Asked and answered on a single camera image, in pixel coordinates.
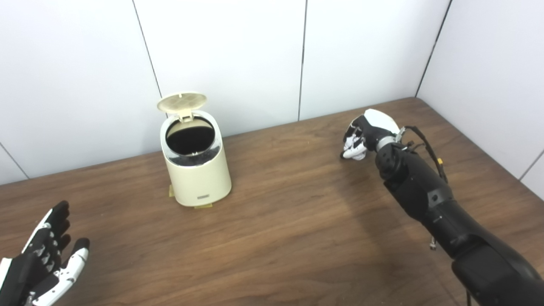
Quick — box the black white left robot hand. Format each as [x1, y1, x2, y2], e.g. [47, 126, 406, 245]
[0, 201, 90, 306]

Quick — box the cream round bin lid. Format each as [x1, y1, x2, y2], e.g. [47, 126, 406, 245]
[157, 91, 208, 123]

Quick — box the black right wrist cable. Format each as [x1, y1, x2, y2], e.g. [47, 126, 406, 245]
[399, 126, 449, 184]

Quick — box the white paper ball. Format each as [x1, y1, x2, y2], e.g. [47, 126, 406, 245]
[343, 137, 367, 160]

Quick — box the cream-colored bin body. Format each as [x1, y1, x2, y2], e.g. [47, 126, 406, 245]
[160, 110, 232, 207]

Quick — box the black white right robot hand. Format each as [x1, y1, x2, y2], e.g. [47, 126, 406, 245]
[340, 109, 402, 161]

